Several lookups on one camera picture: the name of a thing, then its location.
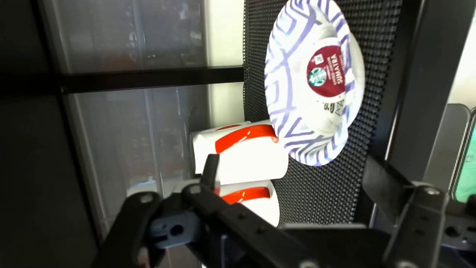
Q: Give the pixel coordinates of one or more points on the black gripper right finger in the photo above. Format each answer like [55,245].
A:
[416,211]

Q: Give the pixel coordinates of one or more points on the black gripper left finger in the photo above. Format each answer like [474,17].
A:
[230,236]

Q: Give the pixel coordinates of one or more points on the Starbucks coffee pod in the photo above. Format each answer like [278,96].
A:
[325,78]

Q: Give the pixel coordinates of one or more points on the blue patterned paper bowl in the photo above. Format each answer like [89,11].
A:
[308,133]

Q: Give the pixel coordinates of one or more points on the lower white orange cup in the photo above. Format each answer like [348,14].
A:
[259,197]

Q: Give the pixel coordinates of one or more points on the white orange cup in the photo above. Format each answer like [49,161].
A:
[259,197]
[247,152]

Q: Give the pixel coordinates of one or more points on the steel bin green liner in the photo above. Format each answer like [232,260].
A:
[450,164]

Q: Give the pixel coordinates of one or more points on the black mesh shelf liner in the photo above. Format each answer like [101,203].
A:
[322,184]

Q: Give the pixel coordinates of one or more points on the upper white orange cup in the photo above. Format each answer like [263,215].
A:
[247,152]

